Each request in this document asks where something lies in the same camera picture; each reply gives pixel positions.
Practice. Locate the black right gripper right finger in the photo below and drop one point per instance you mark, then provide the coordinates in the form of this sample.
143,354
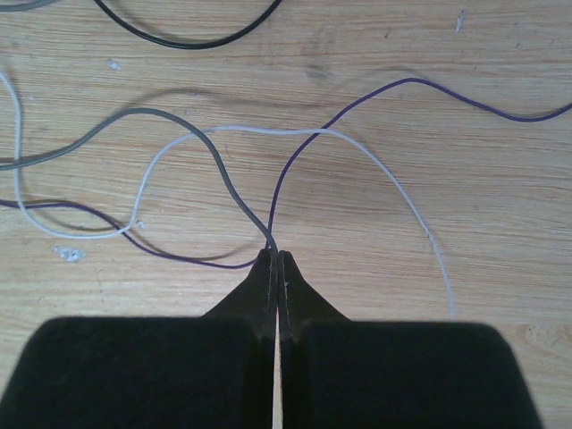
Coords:
340,373

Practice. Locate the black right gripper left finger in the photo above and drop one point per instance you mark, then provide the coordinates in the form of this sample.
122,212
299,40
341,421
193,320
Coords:
211,371

